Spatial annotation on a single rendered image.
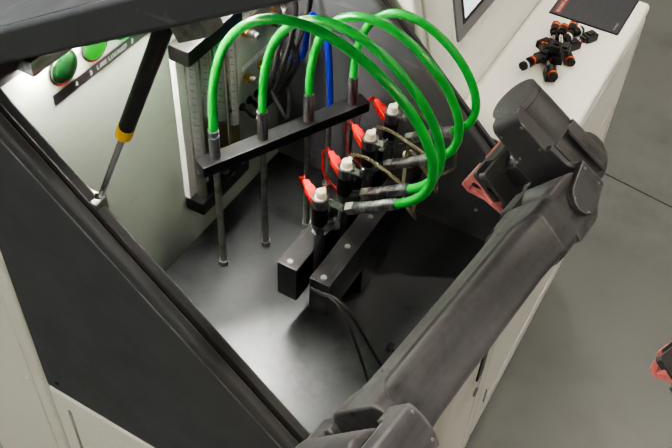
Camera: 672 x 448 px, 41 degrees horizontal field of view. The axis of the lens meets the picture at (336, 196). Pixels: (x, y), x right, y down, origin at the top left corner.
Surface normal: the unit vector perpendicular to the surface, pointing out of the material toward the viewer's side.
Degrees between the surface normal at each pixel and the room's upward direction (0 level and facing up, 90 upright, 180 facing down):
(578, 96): 0
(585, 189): 40
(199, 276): 0
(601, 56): 0
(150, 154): 90
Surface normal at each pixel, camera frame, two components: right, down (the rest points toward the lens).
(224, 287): 0.04, -0.69
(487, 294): 0.55, -0.34
